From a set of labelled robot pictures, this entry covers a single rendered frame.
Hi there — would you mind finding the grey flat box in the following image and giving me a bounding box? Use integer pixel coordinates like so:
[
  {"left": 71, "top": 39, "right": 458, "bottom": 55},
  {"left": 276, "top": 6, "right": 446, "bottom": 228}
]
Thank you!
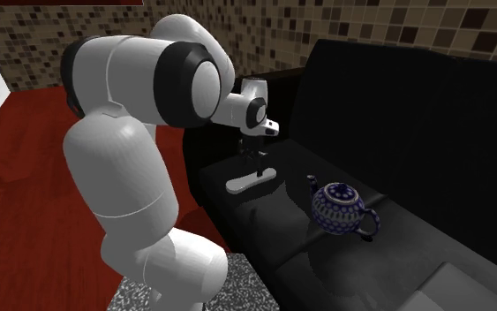
[{"left": 395, "top": 261, "right": 497, "bottom": 311}]

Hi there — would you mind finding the white flat oblong object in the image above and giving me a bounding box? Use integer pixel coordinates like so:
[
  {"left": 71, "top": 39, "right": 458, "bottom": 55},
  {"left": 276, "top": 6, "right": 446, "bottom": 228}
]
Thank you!
[{"left": 224, "top": 167, "right": 278, "bottom": 195}]

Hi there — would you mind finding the blue patterned teapot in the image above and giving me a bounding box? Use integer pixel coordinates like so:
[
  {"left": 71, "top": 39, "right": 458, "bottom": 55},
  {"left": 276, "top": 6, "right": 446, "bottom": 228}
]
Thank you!
[{"left": 306, "top": 174, "right": 381, "bottom": 243}]

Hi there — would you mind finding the speckled grey robot stand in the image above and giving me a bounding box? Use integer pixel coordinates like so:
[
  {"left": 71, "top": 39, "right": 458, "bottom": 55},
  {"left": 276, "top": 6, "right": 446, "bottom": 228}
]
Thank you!
[{"left": 106, "top": 252, "right": 281, "bottom": 311}]

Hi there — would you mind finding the black sofa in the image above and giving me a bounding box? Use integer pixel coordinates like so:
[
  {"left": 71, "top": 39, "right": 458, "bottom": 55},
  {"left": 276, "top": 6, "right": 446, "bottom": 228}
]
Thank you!
[{"left": 182, "top": 38, "right": 497, "bottom": 311}]

